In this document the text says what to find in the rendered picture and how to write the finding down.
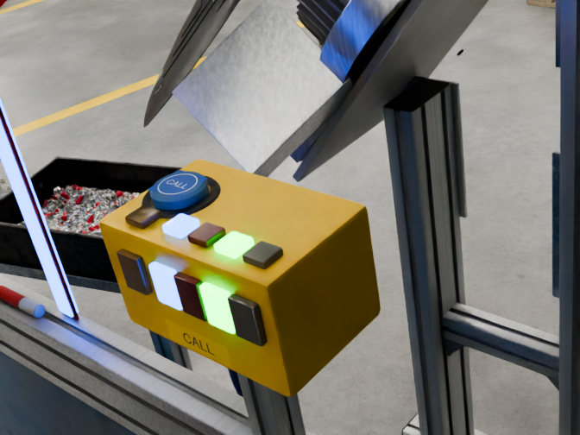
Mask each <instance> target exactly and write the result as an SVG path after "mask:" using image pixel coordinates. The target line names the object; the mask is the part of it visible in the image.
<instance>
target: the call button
mask: <svg viewBox="0 0 580 435"><path fill-rule="evenodd" d="M207 179H208V178H206V177H205V176H204V175H202V174H200V173H196V172H190V171H181V170H177V171H176V172H174V173H172V174H169V175H167V176H165V177H163V178H161V179H160V180H158V181H157V182H155V183H154V185H153V186H151V187H150V188H149V189H148V190H150V197H151V199H152V203H153V206H154V208H156V209H158V210H162V211H177V210H181V209H185V208H188V207H191V206H193V205H196V204H198V203H199V202H201V201H202V200H204V199H205V198H206V197H207V196H208V195H209V193H210V190H209V187H208V183H207Z"/></svg>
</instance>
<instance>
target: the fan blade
mask: <svg viewBox="0 0 580 435"><path fill-rule="evenodd" d="M239 2H240V0H196V2H195V4H194V5H193V7H192V10H191V12H190V14H189V15H188V17H187V18H186V21H185V23H184V25H183V27H182V28H181V30H180V32H179V34H178V36H177V38H176V40H175V43H174V44H173V47H172V50H171V52H170V54H169V56H168V58H167V61H166V63H165V65H164V67H163V68H164V69H163V68H162V70H163V72H162V70H161V72H162V75H161V76H160V78H159V79H158V81H157V82H156V84H155V86H154V88H153V90H152V92H151V95H150V97H149V100H148V105H147V109H146V112H145V117H144V124H143V126H144V128H145V127H146V126H148V125H149V123H150V122H151V121H152V120H153V119H154V117H155V116H156V115H157V114H158V113H159V111H160V110H161V109H162V108H163V106H164V105H165V104H166V103H167V101H168V100H169V99H170V97H172V95H173V90H174V89H175V88H176V87H177V86H178V85H179V84H180V83H181V82H182V81H183V80H184V79H185V78H186V77H187V75H188V74H189V73H190V71H191V70H192V69H193V68H194V67H195V65H196V64H197V63H198V61H199V59H200V58H201V57H202V55H203V54H204V52H205V51H206V49H207V48H208V47H209V46H210V45H211V43H212V41H213V40H214V38H215V37H216V35H217V34H218V32H219V31H220V29H221V28H222V27H223V25H224V24H225V22H226V21H227V19H228V18H229V17H230V15H231V13H232V12H233V10H234V9H235V7H236V6H237V5H238V3H239ZM163 79H164V82H163V86H162V88H161V89H160V91H159V92H158V93H157V95H156V96H155V97H154V99H153V96H154V92H155V90H156V89H157V88H158V86H159V85H160V83H161V81H162V80H163Z"/></svg>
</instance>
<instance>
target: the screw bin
mask: <svg viewBox="0 0 580 435"><path fill-rule="evenodd" d="M181 168H182V167H169V166H159V165H149V164H139V163H129V162H120V161H101V160H92V159H82V158H72V157H62V156H56V157H55V158H54V159H53V160H51V161H50V162H49V163H48V164H47V165H46V166H44V167H43V168H41V169H40V170H39V171H37V172H36V173H34V174H33V175H32V176H30V177H29V178H30V181H31V183H32V186H33V188H34V190H35V195H36V197H37V199H38V202H39V205H40V206H42V205H43V204H44V202H45V200H46V199H47V200H49V199H50V198H51V196H52V195H54V188H55V187H57V186H59V187H60V188H61V187H62V188H63V187H64V186H65V185H71V186H72V185H73V184H76V185H77V186H87V187H95V188H103V189H107V188H110V189H111V190H118V191H125V192H139V193H143V192H146V191H147V190H148V189H149V188H150V187H151V186H153V185H154V183H155V182H157V181H158V180H160V179H161V178H163V177H165V176H167V175H169V174H172V173H174V172H176V171H177V170H180V169H181ZM22 220H24V218H23V215H22V212H21V209H20V207H19V204H18V202H17V200H16V196H15V194H14V191H13V190H12V191H11V192H9V193H8V194H7V195H5V196H4V197H3V198H1V199H0V263H2V264H8V265H13V266H18V267H24V268H33V269H39V270H43V267H42V265H41V261H40V258H39V256H38V254H37V252H36V249H35V246H34V243H33V241H32V238H31V235H30V234H29V231H28V227H27V225H21V224H19V223H20V222H21V221H22ZM49 232H50V235H51V237H52V239H53V242H54V246H55V248H56V251H57V254H58V256H59V258H60V262H61V265H62V267H63V270H64V272H65V274H69V275H76V276H81V277H86V278H92V279H97V280H102V281H112V282H117V278H116V275H115V272H114V269H113V267H112V264H111V261H110V257H109V254H108V251H107V248H106V246H105V243H104V239H103V237H102V236H95V235H89V234H83V233H77V232H71V231H64V230H52V229H49ZM117 283H118V282H117Z"/></svg>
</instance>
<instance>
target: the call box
mask: <svg viewBox="0 0 580 435"><path fill-rule="evenodd" d="M180 170H181V171H190V172H196V173H200V174H202V175H204V176H205V177H206V178H208V179H207V183H208V187H209V190H210V193H209V195H208V196H207V197H206V198H205V199H204V200H202V201H201V202H199V203H198V204H196V205H193V206H191V207H188V208H185V209H181V210H177V211H162V210H160V211H161V218H160V219H158V220H157V221H155V222H154V223H152V224H151V225H149V226H148V227H147V228H145V229H143V230H142V229H140V228H137V227H135V226H133V225H130V224H127V223H126V220H125V217H126V216H127V215H129V214H130V213H131V212H132V211H135V210H136V209H138V208H139V207H141V206H142V205H147V206H149V207H152V208H154V206H153V203H152V199H151V197H150V190H147V191H146V192H143V193H142V194H140V195H139V196H137V197H135V198H134V199H132V200H130V202H128V203H126V204H125V205H123V206H121V207H119V208H118V209H116V210H115V211H113V212H112V213H110V214H109V215H107V216H106V217H103V218H102V219H101V220H100V221H99V228H100V230H101V233H102V236H103V239H104V243H105V246H106V248H107V251H108V254H109V257H110V261H111V264H112V267H113V269H114V272H115V275H116V278H117V282H118V285H119V287H120V290H121V293H122V296H123V300H124V303H125V305H126V308H127V311H128V314H129V318H130V319H131V320H132V321H133V322H134V323H136V324H138V325H140V326H142V327H144V328H146V329H148V330H150V331H153V332H155V333H157V334H159V335H161V336H163V337H165V338H167V339H169V340H171V341H173V342H175V343H177V344H179V345H182V346H184V347H186V348H188V349H189V350H192V351H194V352H196V353H198V354H200V355H201V356H204V357H206V358H208V359H210V360H212V361H214V362H216V363H219V364H221V365H223V366H225V367H226V368H228V369H231V370H233V371H235V372H237V373H238V374H241V375H244V376H246V377H248V378H249V379H251V380H253V381H256V382H258V383H260V384H262V385H263V386H265V387H267V388H271V389H273V390H274V391H276V392H278V393H280V394H283V395H285V396H286V397H292V396H295V395H296V394H297V393H298V392H299V391H300V390H301V389H302V388H303V387H304V386H305V385H306V384H307V383H308V382H309V381H310V380H311V379H312V378H313V377H314V376H315V375H316V374H317V373H318V372H319V371H320V370H321V369H323V368H324V367H325V366H326V365H327V364H328V363H329V362H330V361H331V360H332V359H333V358H334V357H335V356H336V355H337V354H338V353H339V352H340V351H341V350H342V349H343V348H344V347H346V346H347V345H348V344H349V343H350V342H351V341H352V340H353V339H354V338H355V337H356V336H357V335H358V334H359V333H360V332H361V331H362V330H363V329H364V328H365V327H366V326H367V325H369V324H370V323H371V322H372V321H373V320H374V319H375V318H376V317H377V316H378V315H379V313H380V310H381V305H380V299H379V292H378V286H377V279H376V272H375V260H374V254H373V247H372V241H371V234H370V228H369V215H368V210H367V208H366V206H365V205H363V204H361V203H357V202H354V201H351V200H348V199H342V198H339V197H336V196H332V195H330V194H326V193H322V192H317V191H313V190H311V189H307V188H304V187H301V186H296V185H292V184H289V183H286V182H282V181H279V180H274V179H270V178H267V177H264V176H261V175H258V174H254V173H249V172H245V171H242V170H239V169H235V168H233V167H226V166H224V165H220V164H217V163H214V162H210V161H205V160H202V159H199V160H195V161H192V162H191V163H189V164H188V165H186V166H185V167H183V168H181V169H180ZM155 209H156V208H155ZM181 213H183V214H185V215H187V216H190V217H193V218H197V219H198V220H199V223H200V225H201V224H203V223H205V222H208V223H211V224H215V225H217V226H220V227H223V228H225V231H226V236H227V235H228V234H229V233H231V232H232V231H235V232H238V233H241V234H244V235H246V236H251V237H252V238H253V240H254V245H253V246H255V245H256V244H257V243H259V242H260V241H263V242H266V243H271V244H273V245H276V246H279V247H282V249H283V256H282V257H281V258H279V259H278V260H277V261H276V262H274V263H273V264H272V265H270V266H269V267H268V268H266V269H261V268H258V267H255V266H253V265H250V264H248V263H245V262H244V261H243V254H244V253H245V252H247V251H248V250H249V249H251V248H252V247H253V246H252V247H251V248H249V249H248V250H246V251H245V252H244V253H242V254H241V255H240V256H238V257H237V258H236V259H234V258H231V257H229V256H227V255H222V254H220V253H218V252H216V250H215V248H214V244H215V243H214V244H213V245H212V246H211V247H210V248H208V249H207V248H204V247H201V246H198V245H197V244H194V243H190V242H189V241H188V238H187V236H185V237H183V238H181V239H180V238H178V237H175V236H171V235H168V234H167V233H164V231H163V229H162V225H163V224H165V223H167V222H168V221H170V220H171V219H172V218H174V217H176V216H177V215H179V214H181ZM120 249H126V250H128V251H130V252H132V253H135V254H137V255H140V256H141V257H142V258H143V261H144V264H145V267H146V269H147V273H148V278H149V280H150V284H151V287H152V289H153V292H152V293H151V294H150V295H145V294H143V293H139V292H137V291H136V290H134V289H131V288H129V287H128V286H127V284H126V280H125V278H124V275H123V271H122V268H121V265H120V262H119V260H118V257H117V251H118V250H120ZM152 262H158V263H160V264H162V265H164V266H167V267H169V268H172V269H174V270H175V271H176V273H178V272H181V273H184V274H187V275H190V276H191V277H194V278H196V279H199V280H201V281H202V283H205V282H207V283H209V284H212V285H213V286H215V287H219V288H222V289H223V290H226V291H228V292H229V293H230V295H232V294H233V293H234V294H236V295H239V296H241V297H243V298H245V299H249V300H251V301H254V302H255V303H257V304H258V305H259V307H260V311H261V315H262V322H263V325H264V330H265V333H266V337H267V343H266V344H264V345H263V346H262V347H261V346H259V345H256V344H253V343H251V342H249V341H247V340H245V339H243V338H241V337H238V336H237V335H236V333H233V334H231V333H229V332H227V331H224V330H222V329H220V328H218V327H216V326H214V325H211V324H210V323H209V320H208V321H206V322H205V321H203V320H201V319H198V318H195V317H193V316H192V315H189V314H187V313H185V312H183V309H182V310H178V309H176V308H173V307H171V306H169V305H166V304H164V303H162V302H160V301H159V299H158V296H157V293H156V290H155V287H154V282H153V279H152V276H151V273H150V270H149V267H148V265H149V264H150V263H152Z"/></svg>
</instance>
